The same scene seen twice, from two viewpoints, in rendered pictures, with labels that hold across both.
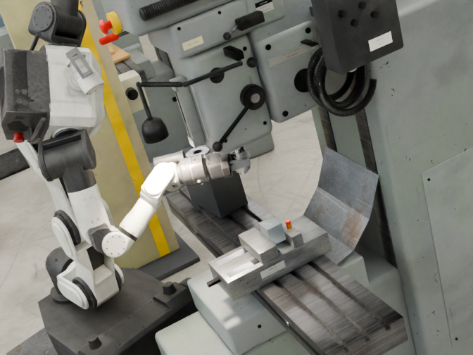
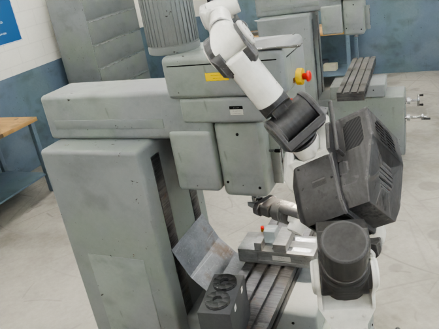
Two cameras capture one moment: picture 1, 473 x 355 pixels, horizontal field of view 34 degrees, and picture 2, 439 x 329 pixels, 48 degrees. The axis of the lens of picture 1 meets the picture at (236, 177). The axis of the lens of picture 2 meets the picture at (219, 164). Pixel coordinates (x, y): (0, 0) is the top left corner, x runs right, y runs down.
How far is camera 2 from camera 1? 372 cm
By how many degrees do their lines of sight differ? 114
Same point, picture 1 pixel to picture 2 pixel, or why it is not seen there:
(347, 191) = (201, 246)
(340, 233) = (225, 260)
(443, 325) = not seen: hidden behind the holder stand
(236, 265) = (305, 243)
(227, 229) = (261, 299)
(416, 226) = not seen: hidden behind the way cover
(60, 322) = not seen: outside the picture
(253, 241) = (285, 235)
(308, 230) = (251, 237)
